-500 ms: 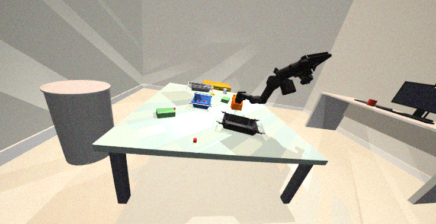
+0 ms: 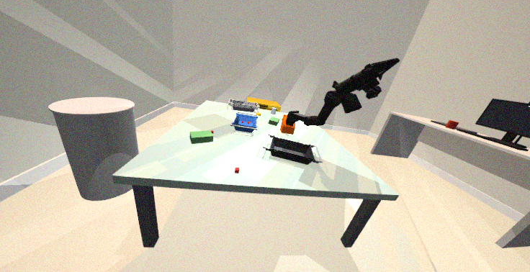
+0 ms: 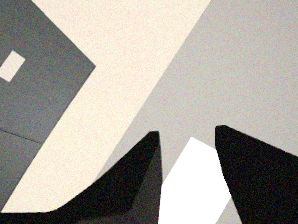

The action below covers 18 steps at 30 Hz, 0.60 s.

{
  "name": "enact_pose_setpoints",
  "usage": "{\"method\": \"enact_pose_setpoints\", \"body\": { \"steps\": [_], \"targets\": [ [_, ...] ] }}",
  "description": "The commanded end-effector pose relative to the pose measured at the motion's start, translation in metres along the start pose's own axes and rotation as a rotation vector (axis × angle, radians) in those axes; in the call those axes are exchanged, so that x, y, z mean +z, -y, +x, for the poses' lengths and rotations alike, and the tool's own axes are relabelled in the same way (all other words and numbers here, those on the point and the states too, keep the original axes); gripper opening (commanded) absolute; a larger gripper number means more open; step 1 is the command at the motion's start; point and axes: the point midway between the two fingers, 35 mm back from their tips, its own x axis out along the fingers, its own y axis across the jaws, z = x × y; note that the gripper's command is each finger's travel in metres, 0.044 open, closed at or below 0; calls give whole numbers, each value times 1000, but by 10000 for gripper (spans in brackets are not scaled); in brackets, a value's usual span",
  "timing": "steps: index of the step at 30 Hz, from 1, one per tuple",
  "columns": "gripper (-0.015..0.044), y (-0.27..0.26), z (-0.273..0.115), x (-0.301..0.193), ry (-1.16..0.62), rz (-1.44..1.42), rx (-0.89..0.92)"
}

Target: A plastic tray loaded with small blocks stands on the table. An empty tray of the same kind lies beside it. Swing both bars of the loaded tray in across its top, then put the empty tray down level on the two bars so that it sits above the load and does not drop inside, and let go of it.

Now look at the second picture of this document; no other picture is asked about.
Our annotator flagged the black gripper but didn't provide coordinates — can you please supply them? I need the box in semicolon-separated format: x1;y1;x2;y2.
348;58;400;90

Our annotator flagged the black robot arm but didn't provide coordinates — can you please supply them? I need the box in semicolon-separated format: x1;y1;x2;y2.
286;79;382;126

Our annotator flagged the green rectangular block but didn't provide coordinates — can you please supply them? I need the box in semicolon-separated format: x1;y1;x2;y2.
190;130;213;144
269;117;279;126

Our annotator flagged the blue translucent plastic tray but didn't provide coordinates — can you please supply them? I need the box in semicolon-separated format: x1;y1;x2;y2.
232;113;258;133

